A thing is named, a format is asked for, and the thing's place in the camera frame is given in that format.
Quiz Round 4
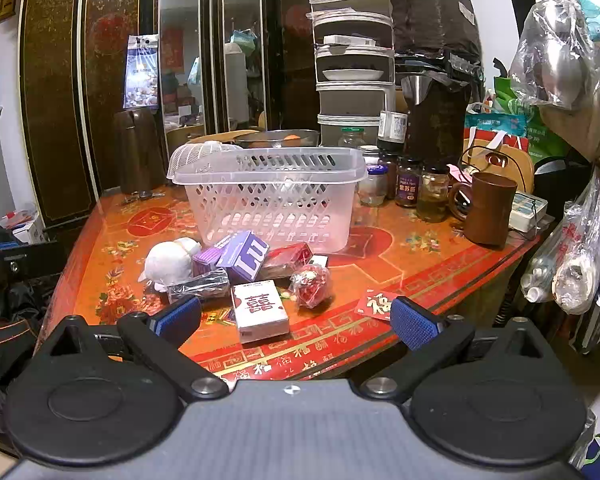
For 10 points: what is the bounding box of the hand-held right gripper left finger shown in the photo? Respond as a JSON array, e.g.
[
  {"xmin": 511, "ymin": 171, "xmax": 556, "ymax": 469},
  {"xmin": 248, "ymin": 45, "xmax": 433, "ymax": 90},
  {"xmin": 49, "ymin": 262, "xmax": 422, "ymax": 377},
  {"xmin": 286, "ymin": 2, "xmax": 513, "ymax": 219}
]
[{"xmin": 40, "ymin": 294, "xmax": 231, "ymax": 403}]

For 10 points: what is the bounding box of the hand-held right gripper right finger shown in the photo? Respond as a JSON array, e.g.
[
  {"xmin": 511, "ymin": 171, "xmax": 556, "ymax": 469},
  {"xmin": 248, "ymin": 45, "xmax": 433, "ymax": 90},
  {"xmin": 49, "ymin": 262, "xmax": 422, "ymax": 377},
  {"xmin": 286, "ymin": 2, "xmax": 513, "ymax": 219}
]
[{"xmin": 358, "ymin": 296, "xmax": 557, "ymax": 404}]

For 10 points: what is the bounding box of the black pack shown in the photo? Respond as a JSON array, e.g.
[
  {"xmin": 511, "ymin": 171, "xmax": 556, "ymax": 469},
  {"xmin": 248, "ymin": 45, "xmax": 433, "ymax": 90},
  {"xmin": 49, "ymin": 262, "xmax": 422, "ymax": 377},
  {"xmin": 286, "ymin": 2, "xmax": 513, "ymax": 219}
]
[{"xmin": 165, "ymin": 267, "xmax": 231, "ymax": 306}]

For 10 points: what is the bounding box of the white bag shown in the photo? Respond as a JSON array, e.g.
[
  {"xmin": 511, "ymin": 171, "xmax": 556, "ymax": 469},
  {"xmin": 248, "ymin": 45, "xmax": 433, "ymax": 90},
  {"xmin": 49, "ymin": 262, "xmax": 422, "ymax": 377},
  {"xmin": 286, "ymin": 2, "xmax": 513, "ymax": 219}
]
[{"xmin": 138, "ymin": 237, "xmax": 202, "ymax": 293}]

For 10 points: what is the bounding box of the small purple box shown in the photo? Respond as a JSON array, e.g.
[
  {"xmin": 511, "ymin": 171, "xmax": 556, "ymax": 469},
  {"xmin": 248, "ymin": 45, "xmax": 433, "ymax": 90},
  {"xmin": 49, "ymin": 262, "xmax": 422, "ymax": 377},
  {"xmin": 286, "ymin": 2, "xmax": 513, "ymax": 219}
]
[{"xmin": 192, "ymin": 246, "xmax": 227, "ymax": 277}]

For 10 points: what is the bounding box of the white and red box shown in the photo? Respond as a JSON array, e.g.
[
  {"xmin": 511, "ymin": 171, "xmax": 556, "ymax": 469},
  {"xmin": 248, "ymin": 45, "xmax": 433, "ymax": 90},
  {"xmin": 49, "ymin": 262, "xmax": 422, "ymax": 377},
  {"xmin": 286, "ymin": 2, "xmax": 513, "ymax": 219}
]
[{"xmin": 230, "ymin": 280, "xmax": 291, "ymax": 345}]

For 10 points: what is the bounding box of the purple box with white letters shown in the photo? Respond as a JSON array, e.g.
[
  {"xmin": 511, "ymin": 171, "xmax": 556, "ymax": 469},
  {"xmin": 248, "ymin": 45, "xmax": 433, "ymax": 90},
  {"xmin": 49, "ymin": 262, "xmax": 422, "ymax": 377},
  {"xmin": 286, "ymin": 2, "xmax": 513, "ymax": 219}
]
[{"xmin": 215, "ymin": 230, "xmax": 271, "ymax": 282}]

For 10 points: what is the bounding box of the dark red box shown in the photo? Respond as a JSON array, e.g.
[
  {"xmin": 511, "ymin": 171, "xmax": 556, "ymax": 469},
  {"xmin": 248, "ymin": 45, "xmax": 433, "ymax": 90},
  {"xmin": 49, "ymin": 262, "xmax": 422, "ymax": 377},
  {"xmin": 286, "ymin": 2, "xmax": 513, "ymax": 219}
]
[{"xmin": 257, "ymin": 242, "xmax": 315, "ymax": 281}]

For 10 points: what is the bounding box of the clear plastic basket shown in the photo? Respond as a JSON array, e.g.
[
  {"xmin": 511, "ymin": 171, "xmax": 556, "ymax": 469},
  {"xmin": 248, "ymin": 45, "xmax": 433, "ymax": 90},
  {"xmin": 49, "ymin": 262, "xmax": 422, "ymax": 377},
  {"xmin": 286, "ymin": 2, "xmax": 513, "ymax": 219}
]
[{"xmin": 167, "ymin": 147, "xmax": 368, "ymax": 256}]

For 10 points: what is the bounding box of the red paper envelope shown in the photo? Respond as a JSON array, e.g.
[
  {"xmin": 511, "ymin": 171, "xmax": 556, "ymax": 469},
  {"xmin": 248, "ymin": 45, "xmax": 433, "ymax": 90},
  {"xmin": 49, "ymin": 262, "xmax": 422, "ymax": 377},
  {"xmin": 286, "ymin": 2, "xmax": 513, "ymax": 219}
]
[{"xmin": 354, "ymin": 288, "xmax": 406, "ymax": 322}]

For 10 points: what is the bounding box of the bunch of keys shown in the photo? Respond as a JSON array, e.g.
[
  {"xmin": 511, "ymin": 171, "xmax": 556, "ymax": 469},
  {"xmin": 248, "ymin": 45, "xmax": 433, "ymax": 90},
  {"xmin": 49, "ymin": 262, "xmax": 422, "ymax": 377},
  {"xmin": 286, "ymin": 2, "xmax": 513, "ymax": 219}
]
[{"xmin": 122, "ymin": 189, "xmax": 166, "ymax": 206}]

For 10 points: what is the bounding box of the glass jar with dark lid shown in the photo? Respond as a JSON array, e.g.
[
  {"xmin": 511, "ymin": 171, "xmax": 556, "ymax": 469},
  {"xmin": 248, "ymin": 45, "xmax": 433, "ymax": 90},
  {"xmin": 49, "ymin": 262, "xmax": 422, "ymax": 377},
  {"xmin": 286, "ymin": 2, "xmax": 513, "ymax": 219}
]
[{"xmin": 416, "ymin": 162, "xmax": 451, "ymax": 224}]

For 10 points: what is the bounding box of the brown mug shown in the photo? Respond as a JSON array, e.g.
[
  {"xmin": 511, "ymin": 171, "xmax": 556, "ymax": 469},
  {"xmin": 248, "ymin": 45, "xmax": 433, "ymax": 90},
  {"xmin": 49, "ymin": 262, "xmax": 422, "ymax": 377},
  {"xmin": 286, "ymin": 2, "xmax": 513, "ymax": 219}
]
[{"xmin": 449, "ymin": 170, "xmax": 519, "ymax": 249}]

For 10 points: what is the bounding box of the jar with purple label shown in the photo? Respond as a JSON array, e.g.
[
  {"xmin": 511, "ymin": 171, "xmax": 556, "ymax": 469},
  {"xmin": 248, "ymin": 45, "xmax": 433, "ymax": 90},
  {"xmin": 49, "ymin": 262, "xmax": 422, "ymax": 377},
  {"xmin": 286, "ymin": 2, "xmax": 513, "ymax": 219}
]
[{"xmin": 394, "ymin": 155, "xmax": 424, "ymax": 209}]

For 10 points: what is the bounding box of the white power strip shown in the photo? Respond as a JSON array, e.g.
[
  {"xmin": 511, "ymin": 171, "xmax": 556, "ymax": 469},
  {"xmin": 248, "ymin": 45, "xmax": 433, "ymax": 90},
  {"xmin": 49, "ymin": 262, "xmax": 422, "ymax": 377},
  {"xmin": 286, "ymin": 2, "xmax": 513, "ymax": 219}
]
[{"xmin": 509, "ymin": 192, "xmax": 550, "ymax": 234}]

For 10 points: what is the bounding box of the white mesh food cover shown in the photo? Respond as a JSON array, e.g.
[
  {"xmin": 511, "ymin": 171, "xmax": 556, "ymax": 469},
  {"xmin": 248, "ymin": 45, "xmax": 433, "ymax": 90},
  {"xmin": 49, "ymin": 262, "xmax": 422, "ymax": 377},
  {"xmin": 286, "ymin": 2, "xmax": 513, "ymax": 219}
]
[{"xmin": 167, "ymin": 141, "xmax": 242, "ymax": 182}]

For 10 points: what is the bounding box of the black case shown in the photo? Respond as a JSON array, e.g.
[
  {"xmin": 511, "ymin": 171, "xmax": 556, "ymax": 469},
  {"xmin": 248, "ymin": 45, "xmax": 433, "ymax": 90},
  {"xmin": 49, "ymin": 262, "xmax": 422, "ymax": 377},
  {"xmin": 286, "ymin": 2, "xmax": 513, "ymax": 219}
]
[{"xmin": 0, "ymin": 240, "xmax": 67, "ymax": 306}]

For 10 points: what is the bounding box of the brown thermos jug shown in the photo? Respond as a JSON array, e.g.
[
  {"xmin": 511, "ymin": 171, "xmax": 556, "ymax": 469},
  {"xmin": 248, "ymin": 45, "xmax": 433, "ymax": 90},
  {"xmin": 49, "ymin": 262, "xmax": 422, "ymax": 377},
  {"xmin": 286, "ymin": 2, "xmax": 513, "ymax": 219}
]
[{"xmin": 112, "ymin": 107, "xmax": 167, "ymax": 195}]

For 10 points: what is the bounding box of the plastic bag with bottles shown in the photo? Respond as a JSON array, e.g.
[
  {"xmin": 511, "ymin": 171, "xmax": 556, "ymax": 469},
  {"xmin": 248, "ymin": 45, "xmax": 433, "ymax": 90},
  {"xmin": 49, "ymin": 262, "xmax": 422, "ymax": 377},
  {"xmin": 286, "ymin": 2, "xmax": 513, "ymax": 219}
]
[{"xmin": 519, "ymin": 167, "xmax": 600, "ymax": 317}]

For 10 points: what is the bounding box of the black and orange bag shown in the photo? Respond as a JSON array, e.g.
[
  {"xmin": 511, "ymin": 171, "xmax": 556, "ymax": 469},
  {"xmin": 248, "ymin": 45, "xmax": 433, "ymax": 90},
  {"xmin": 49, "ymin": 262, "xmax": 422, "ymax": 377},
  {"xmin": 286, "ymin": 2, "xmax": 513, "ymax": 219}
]
[{"xmin": 0, "ymin": 280, "xmax": 51, "ymax": 436}]

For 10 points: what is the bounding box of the empty glass jar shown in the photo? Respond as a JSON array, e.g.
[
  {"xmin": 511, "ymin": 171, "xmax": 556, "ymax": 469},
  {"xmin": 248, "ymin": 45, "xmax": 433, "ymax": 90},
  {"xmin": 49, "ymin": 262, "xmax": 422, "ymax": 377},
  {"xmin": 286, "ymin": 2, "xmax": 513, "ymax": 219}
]
[{"xmin": 337, "ymin": 127, "xmax": 367, "ymax": 150}]

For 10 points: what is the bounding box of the bottle with white label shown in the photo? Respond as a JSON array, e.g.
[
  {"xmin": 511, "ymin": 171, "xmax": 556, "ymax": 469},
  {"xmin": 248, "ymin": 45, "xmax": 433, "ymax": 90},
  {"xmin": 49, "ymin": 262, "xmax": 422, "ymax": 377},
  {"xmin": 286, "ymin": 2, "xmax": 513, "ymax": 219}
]
[{"xmin": 377, "ymin": 109, "xmax": 409, "ymax": 154}]

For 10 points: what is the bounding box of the metal bowl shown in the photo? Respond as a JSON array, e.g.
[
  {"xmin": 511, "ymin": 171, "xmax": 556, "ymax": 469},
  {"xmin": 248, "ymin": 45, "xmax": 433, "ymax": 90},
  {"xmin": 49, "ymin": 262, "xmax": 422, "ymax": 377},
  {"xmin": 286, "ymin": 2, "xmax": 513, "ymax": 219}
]
[{"xmin": 232, "ymin": 129, "xmax": 321, "ymax": 150}]

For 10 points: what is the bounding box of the black electric kettle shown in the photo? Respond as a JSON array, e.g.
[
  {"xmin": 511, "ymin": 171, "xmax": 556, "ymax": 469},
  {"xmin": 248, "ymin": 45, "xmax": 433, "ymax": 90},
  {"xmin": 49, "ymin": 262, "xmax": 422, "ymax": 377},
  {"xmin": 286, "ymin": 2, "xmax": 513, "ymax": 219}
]
[{"xmin": 401, "ymin": 72, "xmax": 474, "ymax": 167}]

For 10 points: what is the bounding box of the green shopping bag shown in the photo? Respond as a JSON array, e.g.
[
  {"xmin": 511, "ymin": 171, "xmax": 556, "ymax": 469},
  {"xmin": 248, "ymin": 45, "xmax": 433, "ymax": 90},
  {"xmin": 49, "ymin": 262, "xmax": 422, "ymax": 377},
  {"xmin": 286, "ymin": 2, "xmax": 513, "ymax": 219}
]
[{"xmin": 464, "ymin": 76, "xmax": 572, "ymax": 162}]

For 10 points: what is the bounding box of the white plate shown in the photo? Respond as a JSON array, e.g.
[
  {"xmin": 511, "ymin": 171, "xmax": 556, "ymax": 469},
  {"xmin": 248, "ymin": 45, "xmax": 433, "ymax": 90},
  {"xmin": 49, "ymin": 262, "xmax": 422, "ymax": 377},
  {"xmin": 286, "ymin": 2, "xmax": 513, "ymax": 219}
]
[{"xmin": 322, "ymin": 68, "xmax": 384, "ymax": 82}]

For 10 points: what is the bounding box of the white tiered food rack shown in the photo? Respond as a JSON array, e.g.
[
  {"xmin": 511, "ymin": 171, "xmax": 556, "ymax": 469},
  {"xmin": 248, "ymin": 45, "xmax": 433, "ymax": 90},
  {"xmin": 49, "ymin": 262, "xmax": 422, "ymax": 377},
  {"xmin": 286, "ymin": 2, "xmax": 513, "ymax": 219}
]
[{"xmin": 307, "ymin": 0, "xmax": 397, "ymax": 149}]

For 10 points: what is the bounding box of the clear hanging plastic bag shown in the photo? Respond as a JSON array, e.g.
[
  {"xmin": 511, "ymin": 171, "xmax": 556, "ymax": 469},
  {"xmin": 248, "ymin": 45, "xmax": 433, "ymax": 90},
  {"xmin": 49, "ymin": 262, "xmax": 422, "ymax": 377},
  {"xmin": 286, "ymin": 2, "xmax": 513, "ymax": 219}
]
[{"xmin": 508, "ymin": 0, "xmax": 600, "ymax": 112}]

